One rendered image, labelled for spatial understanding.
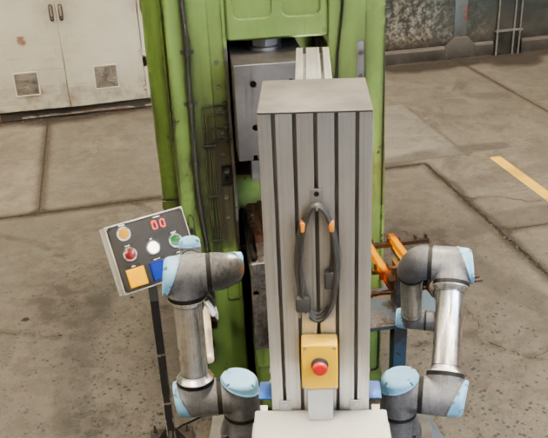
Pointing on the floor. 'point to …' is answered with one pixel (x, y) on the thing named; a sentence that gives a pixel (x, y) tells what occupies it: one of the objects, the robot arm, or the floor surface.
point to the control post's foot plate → (175, 432)
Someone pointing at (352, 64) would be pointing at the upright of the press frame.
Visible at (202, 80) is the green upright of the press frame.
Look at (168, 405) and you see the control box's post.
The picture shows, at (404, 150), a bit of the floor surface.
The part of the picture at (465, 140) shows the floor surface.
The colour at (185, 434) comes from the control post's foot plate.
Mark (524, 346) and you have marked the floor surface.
